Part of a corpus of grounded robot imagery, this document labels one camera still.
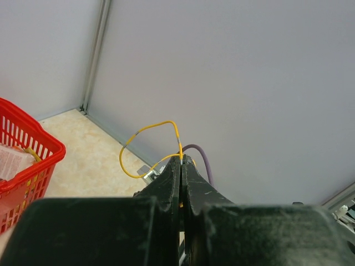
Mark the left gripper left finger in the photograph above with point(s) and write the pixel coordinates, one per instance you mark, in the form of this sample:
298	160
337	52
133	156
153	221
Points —
139	230

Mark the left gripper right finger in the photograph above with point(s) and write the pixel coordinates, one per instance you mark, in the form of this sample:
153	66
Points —
219	232

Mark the clear packet in basket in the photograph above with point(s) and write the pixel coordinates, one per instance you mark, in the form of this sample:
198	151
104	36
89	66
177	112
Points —
13	161

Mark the red plastic shopping basket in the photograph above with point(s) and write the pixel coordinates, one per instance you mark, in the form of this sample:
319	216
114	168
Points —
21	130

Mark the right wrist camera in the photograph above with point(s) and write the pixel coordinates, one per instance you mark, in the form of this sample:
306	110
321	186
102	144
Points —
150	176

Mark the aluminium frame rail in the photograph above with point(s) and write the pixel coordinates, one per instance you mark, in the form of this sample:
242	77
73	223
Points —
340	204

